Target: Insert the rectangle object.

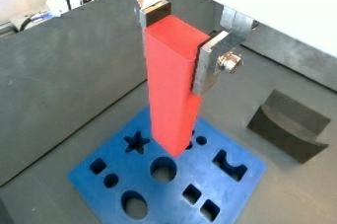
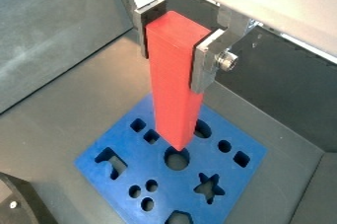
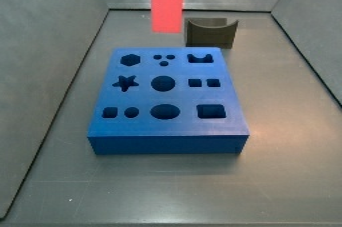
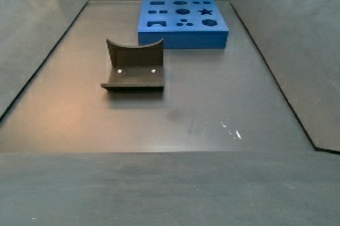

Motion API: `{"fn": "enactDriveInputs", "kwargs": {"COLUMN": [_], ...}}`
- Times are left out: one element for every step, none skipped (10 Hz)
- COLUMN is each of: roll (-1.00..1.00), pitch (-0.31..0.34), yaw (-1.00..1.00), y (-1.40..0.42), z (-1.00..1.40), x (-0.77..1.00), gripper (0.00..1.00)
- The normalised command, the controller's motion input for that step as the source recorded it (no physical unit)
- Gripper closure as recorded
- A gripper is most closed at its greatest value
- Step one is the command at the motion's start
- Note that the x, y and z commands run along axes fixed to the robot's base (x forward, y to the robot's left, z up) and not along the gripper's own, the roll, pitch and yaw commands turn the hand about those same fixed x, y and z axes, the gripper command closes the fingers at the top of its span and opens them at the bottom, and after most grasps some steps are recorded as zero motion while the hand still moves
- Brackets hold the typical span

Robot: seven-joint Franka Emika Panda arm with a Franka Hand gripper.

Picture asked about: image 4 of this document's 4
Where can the blue shape sorter block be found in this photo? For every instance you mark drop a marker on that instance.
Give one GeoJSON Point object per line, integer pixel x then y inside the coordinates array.
{"type": "Point", "coordinates": [186, 24]}

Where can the black curved holder bracket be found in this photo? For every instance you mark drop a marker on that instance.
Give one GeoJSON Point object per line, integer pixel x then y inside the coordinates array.
{"type": "Point", "coordinates": [137, 66]}

